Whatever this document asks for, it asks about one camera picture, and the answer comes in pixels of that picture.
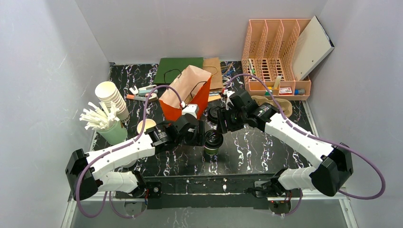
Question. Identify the green cup of straws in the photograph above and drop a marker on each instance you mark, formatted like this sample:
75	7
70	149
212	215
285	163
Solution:
106	120

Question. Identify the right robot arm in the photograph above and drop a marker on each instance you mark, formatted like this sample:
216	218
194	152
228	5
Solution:
331	166

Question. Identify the tall stack paper cups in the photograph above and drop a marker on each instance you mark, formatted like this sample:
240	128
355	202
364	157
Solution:
108	93

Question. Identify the brown kraft paper bag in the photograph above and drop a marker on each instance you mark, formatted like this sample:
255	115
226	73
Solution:
213	66

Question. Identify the stack of pulp cup carriers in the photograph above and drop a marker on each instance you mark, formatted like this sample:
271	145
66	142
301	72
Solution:
285	105

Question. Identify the black cup lids stack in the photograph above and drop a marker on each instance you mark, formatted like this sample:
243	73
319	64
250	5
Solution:
213	114

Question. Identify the green paper bag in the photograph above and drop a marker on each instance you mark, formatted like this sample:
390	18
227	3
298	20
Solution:
169	68

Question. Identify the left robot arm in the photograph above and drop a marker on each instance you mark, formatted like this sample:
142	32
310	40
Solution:
91	172

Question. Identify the single green paper cup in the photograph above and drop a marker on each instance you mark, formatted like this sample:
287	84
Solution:
211	149

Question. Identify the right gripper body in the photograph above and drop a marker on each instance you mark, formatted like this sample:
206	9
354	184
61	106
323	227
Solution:
222	119

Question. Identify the metal base rail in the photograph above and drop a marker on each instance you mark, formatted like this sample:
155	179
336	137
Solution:
217	202

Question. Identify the white board panel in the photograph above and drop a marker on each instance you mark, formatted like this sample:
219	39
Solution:
313	45

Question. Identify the pink desk file organizer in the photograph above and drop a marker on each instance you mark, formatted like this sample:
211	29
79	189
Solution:
266	58

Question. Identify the red small box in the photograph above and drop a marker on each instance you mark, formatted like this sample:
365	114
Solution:
285	91

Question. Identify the orange paper bag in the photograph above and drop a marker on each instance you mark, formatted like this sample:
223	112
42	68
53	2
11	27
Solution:
193	87

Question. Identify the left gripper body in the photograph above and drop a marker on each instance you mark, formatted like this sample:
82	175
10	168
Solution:
199	132

